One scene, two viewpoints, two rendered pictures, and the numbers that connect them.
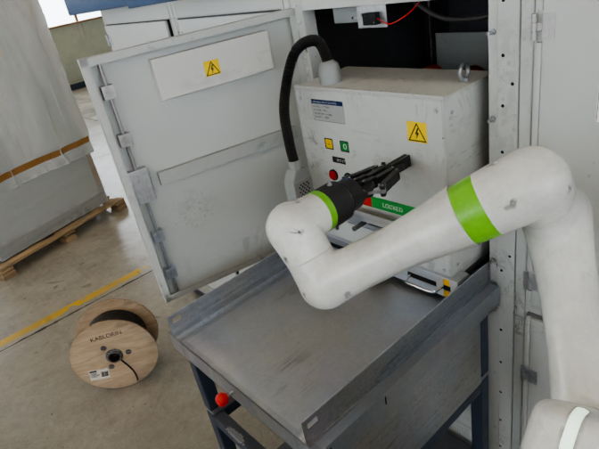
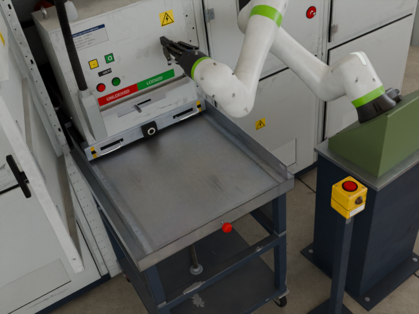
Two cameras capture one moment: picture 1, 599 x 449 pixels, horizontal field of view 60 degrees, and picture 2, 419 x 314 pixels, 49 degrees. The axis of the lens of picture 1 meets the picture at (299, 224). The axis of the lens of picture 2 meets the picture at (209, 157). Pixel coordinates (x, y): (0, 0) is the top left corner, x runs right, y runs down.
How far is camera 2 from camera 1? 1.49 m
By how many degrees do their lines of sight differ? 65
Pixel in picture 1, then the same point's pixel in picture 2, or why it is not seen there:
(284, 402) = (250, 188)
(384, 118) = (142, 19)
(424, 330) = (226, 122)
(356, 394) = (261, 154)
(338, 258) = (245, 78)
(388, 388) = not seen: hidden behind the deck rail
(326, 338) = (202, 166)
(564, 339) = (303, 56)
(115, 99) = not seen: outside the picture
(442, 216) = (270, 25)
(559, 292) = (288, 42)
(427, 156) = (174, 30)
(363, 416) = not seen: hidden behind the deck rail
